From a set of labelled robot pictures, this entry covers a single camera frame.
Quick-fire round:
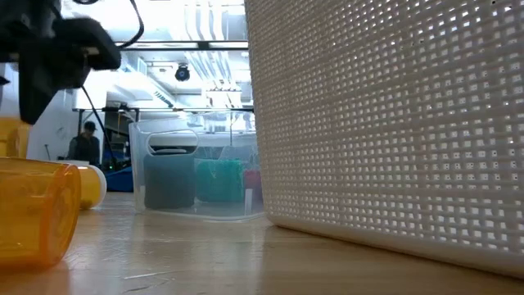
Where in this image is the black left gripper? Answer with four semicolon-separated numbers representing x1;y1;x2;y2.
0;0;123;125

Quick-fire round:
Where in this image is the orange pill bottle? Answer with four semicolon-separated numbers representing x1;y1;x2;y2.
76;164;109;211
0;157;83;270
0;117;34;159

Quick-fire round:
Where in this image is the clear plastic bin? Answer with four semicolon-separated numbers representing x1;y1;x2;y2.
128;109;265;223

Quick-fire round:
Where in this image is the black tape roll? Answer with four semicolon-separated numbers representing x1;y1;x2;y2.
142;152;197;211

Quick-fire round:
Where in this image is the green bandage roll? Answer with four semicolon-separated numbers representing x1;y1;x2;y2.
195;158;246;203

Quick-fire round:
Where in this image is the person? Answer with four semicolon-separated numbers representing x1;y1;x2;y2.
66;120;102;167

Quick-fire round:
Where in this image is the red bandage roll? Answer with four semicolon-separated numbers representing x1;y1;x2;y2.
243;168;264;202

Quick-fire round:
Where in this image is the white perforated plastic basket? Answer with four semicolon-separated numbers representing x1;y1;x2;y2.
244;0;524;279

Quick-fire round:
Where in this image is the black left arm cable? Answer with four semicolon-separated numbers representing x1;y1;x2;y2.
118;0;146;50

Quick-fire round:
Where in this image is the black overhead camera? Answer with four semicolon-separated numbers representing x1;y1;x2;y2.
174;62;192;83

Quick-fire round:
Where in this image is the black metal rig frame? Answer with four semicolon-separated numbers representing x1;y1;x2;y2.
114;39;250;52

